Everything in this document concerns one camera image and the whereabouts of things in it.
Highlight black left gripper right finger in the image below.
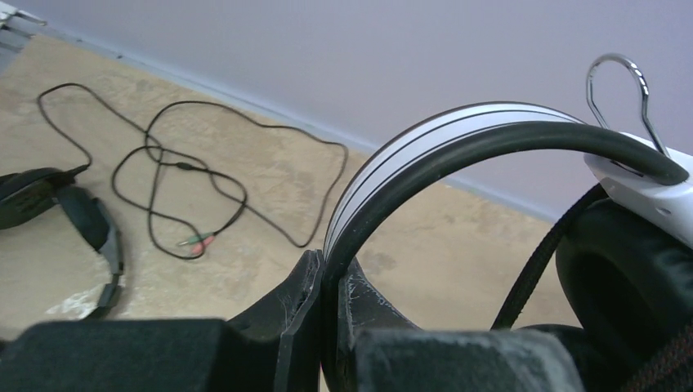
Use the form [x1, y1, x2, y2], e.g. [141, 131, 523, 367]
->
[333, 260, 583, 391]

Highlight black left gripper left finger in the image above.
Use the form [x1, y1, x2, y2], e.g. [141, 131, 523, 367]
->
[1, 251, 324, 391]

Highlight white and black headphones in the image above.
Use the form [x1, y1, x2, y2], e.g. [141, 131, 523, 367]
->
[321, 54, 692, 391]

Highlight thin black headset cable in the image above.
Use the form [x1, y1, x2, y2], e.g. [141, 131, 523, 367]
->
[36, 82, 350, 261]

